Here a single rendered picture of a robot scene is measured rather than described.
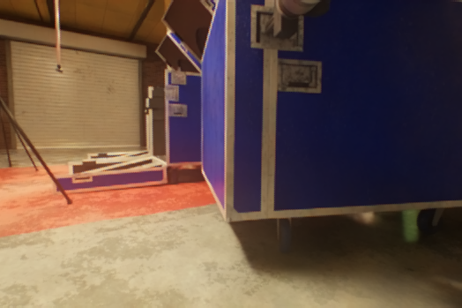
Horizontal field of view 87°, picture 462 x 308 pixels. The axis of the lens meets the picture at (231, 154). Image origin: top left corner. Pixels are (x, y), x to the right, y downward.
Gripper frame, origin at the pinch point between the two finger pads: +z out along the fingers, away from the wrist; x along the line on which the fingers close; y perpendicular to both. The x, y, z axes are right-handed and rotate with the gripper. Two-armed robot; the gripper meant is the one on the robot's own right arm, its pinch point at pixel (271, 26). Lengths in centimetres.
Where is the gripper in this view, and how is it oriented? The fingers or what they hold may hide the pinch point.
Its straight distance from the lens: 85.6
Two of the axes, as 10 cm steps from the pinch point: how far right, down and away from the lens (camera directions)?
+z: -1.9, -0.8, 9.8
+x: -0.1, 10.0, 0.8
